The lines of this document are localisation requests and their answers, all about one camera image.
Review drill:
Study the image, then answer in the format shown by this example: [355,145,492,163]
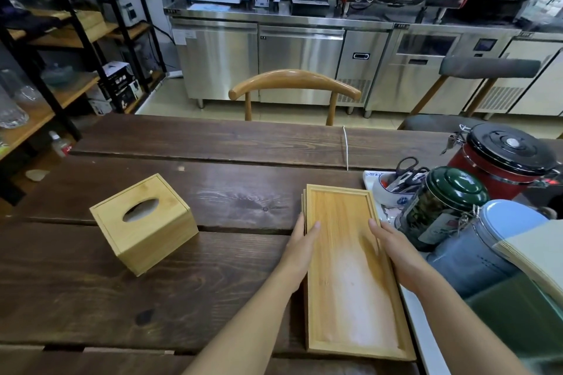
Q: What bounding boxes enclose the person's left hand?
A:
[277,212,322,296]

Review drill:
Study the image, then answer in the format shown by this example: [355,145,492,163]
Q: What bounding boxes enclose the person's right hand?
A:
[368,218,434,296]

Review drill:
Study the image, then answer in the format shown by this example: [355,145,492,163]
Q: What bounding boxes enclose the rectangular wooden tray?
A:
[302,184,417,362]

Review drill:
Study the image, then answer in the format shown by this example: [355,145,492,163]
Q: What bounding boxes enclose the person's right forearm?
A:
[413,276,534,375]

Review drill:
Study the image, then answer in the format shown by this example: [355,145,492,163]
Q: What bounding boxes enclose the person's left forearm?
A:
[182,276,304,375]

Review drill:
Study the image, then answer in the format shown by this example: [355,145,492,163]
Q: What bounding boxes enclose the white and blue ceramic cup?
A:
[372,172,424,209]

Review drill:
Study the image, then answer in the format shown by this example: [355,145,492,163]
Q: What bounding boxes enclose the black scissors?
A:
[387,157,430,193]

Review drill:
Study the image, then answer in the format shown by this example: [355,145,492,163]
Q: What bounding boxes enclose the green tin canister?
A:
[395,166,490,253]

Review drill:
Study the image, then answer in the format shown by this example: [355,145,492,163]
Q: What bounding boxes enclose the blue canister with clamp lid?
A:
[427,199,550,299]

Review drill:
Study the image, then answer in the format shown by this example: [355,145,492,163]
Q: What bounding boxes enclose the white tray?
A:
[362,170,451,375]

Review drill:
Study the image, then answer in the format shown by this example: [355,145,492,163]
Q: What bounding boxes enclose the red canister with black lid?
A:
[441,123,562,201]

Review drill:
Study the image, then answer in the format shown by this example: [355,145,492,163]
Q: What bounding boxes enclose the wooden chair with curved back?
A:
[228,69,362,127]

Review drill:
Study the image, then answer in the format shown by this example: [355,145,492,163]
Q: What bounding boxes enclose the stainless steel ice machine cabinet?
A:
[364,22,523,119]

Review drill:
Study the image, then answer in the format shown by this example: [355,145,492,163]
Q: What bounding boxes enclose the stack of beige boards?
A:
[493,219,563,306]

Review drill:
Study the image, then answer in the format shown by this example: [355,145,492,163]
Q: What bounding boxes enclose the wooden tissue box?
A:
[89,173,199,277]

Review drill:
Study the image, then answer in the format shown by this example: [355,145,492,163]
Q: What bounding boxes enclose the stainless steel counter fridge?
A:
[164,0,395,110]

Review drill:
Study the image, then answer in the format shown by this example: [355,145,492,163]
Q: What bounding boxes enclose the grey upholstered chair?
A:
[398,56,542,132]

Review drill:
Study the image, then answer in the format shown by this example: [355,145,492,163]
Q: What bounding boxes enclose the stainless steel counter cabinet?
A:
[466,31,563,117]

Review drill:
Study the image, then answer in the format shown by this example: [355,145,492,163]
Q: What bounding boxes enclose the black and white carton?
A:
[97,61,144,113]

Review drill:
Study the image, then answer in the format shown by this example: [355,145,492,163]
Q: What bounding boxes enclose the small white carton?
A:
[87,97,116,116]

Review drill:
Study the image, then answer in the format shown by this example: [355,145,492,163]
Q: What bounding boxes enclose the white bottle with red label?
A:
[48,130,74,158]

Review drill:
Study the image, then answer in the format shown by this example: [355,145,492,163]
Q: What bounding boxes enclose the glass bowl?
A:
[41,63,76,88]

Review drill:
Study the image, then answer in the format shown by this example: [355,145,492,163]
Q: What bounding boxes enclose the wooden trays on shelf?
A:
[27,8,109,49]

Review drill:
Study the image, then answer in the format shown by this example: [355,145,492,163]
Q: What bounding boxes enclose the black metal shelf wooden boards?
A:
[0,0,169,161]

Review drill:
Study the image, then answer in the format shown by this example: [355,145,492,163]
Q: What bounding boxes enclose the clear glass jug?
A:
[0,69,30,129]

